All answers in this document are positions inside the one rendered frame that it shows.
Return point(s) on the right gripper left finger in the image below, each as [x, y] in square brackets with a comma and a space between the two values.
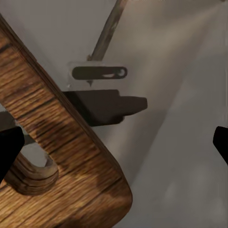
[11, 142]

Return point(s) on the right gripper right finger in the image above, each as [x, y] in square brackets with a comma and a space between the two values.
[220, 140]

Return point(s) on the cutting board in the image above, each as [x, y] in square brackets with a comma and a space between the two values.
[88, 190]

